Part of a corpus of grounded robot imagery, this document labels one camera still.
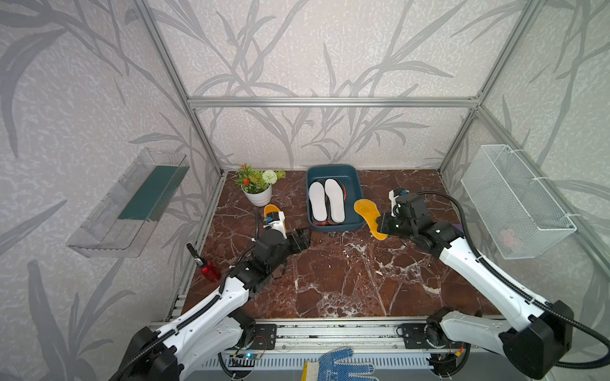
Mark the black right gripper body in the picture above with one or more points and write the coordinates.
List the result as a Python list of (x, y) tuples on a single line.
[(392, 225)]

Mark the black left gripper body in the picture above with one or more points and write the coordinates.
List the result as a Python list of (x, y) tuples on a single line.
[(288, 247)]

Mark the yellow fuzzy insole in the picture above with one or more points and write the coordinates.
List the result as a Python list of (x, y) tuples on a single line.
[(270, 208), (368, 210)]

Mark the white insole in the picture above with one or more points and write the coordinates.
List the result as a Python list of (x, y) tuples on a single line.
[(336, 197), (317, 199)]

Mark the red orange-edged insole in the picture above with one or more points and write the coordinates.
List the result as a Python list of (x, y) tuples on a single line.
[(328, 221)]

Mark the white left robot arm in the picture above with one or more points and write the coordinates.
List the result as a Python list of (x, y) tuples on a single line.
[(205, 309)]

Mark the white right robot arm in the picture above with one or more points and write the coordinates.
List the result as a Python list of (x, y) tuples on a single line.
[(534, 334)]

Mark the teal plastic storage box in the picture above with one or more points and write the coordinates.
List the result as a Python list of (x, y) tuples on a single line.
[(348, 177)]

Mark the potted artificial plant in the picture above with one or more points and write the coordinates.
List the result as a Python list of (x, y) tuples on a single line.
[(257, 184)]

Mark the green circuit board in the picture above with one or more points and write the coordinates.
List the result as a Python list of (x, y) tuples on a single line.
[(246, 357)]

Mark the blue white work glove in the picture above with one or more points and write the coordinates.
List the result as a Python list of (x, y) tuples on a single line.
[(336, 365)]

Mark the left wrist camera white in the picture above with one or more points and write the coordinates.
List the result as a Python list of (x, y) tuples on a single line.
[(274, 220)]

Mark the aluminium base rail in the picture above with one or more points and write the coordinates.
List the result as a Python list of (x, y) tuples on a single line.
[(333, 335)]

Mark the white wire mesh basket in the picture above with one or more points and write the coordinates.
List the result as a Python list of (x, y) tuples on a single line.
[(522, 217)]

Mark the clear acrylic wall shelf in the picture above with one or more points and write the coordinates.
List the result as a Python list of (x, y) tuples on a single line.
[(125, 219)]

